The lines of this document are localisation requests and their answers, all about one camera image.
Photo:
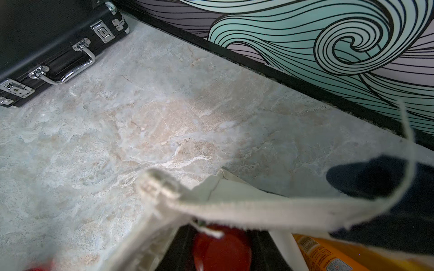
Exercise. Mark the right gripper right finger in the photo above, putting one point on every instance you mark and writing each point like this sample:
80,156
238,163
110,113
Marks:
265,254

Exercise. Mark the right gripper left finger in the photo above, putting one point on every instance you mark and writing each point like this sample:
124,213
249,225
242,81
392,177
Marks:
179,255

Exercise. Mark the dark green bottle red cap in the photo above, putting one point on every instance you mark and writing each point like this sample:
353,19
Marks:
232,252

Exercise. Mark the yellow cap orange bottle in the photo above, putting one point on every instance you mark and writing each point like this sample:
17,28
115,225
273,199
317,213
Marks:
325,255

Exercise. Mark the beige canvas shopping bag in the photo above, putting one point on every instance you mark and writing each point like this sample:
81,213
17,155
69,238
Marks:
227,200

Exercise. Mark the red liquid bottle red cap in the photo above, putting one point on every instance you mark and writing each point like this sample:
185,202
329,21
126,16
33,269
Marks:
42,267

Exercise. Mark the black case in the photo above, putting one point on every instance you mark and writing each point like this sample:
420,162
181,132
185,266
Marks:
47,43

